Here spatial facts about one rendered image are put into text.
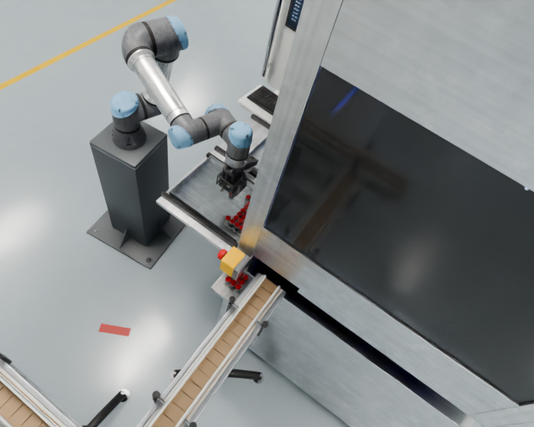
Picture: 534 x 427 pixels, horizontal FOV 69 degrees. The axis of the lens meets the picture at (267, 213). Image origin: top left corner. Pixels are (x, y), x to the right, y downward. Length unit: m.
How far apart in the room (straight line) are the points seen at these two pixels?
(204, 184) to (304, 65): 0.99
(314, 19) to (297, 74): 0.11
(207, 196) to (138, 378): 1.07
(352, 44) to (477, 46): 0.19
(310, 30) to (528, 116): 0.37
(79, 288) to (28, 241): 0.43
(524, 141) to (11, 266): 2.45
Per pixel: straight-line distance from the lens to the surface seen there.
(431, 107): 0.73
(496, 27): 0.66
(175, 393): 1.27
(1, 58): 3.82
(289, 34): 2.10
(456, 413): 1.64
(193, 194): 1.65
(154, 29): 1.49
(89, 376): 2.31
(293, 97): 0.84
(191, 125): 1.26
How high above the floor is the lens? 2.23
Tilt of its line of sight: 56 degrees down
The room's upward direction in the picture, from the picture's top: 19 degrees clockwise
